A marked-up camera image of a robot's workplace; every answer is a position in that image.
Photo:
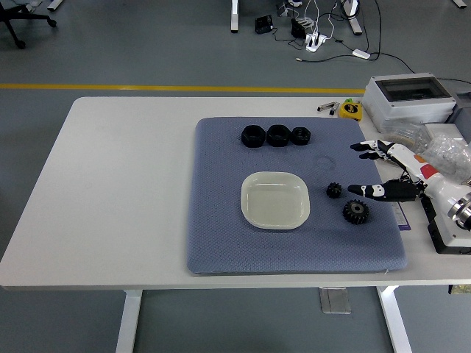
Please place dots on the yellow tape measure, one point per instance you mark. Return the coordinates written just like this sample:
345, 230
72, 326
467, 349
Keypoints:
350, 110

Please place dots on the short black marker pen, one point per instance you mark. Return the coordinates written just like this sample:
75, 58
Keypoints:
332, 112

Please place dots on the clear bubble wrap bag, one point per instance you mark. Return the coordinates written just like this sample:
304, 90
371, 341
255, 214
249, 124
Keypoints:
447, 152

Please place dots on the flat white box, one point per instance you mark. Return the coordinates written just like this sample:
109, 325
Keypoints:
443, 131

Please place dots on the large black hex nut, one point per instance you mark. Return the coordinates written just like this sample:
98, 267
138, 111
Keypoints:
278, 135
252, 136

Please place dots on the metal floor plate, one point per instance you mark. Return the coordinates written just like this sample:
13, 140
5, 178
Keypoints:
335, 301

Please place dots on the white table leg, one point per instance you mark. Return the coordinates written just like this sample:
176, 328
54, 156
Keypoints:
129, 320
395, 320

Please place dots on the white desk leg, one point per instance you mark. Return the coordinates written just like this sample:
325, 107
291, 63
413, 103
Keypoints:
234, 16
354, 18

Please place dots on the white device with black edge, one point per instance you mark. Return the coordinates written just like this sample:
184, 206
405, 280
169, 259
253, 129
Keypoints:
449, 240

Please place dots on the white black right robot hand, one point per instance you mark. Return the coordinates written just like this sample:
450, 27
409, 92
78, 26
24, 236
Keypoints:
430, 176

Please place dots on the white power strip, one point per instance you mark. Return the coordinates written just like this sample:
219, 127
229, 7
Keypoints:
315, 41

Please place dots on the white power adapter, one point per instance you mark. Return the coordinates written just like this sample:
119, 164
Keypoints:
361, 53

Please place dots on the grey case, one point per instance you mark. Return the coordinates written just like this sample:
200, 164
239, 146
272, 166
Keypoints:
461, 108

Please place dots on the black office chair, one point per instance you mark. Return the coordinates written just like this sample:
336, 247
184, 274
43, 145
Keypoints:
14, 18

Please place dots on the black power adapter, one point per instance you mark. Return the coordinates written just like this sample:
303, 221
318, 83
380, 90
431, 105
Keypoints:
298, 28

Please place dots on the large black gear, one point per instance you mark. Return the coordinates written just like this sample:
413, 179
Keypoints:
356, 211

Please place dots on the small black hex nut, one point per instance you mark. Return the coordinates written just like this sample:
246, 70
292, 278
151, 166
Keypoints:
301, 135

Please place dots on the small black gear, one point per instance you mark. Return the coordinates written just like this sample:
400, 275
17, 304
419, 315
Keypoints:
334, 190

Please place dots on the yellow object under table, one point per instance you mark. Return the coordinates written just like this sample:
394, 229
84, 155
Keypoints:
460, 289

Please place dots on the white square dish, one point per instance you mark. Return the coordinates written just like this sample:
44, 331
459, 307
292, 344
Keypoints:
274, 202

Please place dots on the purple-edged card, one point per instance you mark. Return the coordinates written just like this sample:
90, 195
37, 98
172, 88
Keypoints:
403, 217

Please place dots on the silver black marker pen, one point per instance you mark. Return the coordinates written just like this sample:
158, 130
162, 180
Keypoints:
325, 107

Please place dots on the grey electrical enclosure box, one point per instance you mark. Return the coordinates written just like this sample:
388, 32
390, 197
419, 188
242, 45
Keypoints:
404, 106

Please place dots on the blue-grey textured mat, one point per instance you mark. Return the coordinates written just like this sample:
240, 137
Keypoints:
221, 206

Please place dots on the clear plastic parts bag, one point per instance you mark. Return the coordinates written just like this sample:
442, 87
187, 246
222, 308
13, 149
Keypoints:
404, 132

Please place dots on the black box on floor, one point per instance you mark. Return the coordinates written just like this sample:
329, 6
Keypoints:
263, 24

